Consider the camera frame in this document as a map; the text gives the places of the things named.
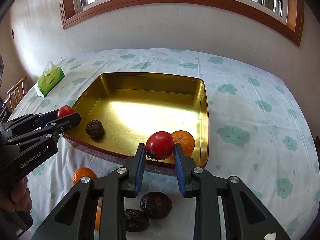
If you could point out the small wrinkled passion fruit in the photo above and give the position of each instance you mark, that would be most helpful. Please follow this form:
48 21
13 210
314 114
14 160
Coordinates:
94 128

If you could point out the cloud pattern tablecloth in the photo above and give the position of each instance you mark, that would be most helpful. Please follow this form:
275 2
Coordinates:
257 132

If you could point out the wooden chair left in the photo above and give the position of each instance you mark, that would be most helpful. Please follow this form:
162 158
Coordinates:
14 95

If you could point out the large front orange mandarin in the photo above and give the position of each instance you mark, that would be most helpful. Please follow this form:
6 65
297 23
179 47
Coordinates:
185 139

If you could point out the red toffee tin box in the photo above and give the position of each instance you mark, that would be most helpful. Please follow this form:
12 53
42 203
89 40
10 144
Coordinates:
133 105

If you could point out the wooden window frame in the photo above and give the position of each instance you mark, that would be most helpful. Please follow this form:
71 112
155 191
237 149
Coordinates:
292 28

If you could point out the small red tomato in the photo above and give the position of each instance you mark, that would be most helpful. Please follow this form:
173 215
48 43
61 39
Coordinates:
64 111

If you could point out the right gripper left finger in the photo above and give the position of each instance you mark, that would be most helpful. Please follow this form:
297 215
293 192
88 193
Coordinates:
75 215

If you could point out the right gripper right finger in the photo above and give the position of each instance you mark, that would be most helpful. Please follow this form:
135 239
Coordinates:
244 214

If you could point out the large wrinkled passion fruit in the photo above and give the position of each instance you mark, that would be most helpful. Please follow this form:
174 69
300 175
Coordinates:
156 205

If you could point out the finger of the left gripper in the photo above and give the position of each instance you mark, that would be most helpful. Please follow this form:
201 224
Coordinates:
54 127
29 122

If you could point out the green tissue pack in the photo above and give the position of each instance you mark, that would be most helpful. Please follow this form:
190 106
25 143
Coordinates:
50 77

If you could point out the left hand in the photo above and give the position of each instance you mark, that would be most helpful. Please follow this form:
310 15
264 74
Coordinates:
19 199

